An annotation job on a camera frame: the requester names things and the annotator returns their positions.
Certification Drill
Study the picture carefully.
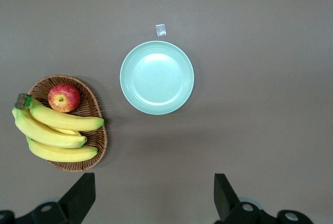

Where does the small clear tape piece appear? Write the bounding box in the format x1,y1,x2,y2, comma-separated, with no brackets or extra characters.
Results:
155,23,167,37

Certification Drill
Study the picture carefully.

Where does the light green round plate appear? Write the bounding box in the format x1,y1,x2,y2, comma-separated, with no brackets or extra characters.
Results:
119,40,195,116

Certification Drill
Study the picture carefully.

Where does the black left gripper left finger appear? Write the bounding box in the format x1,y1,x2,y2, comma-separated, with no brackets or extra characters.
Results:
0,173,96,224

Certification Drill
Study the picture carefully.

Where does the brown wicker basket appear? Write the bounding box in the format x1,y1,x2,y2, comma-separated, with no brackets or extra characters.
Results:
27,75,108,173

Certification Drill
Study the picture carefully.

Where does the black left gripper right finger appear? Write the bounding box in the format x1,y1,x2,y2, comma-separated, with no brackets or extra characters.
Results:
213,173,313,224

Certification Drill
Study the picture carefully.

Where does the yellow banana bunch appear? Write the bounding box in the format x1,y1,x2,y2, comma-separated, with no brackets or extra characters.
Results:
11,93,105,163

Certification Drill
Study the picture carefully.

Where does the brown table cover sheet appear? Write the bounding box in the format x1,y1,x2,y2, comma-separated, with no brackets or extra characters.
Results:
0,0,333,224

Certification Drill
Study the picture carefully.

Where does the red yellow apple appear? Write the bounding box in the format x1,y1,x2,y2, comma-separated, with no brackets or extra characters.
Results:
47,83,81,113

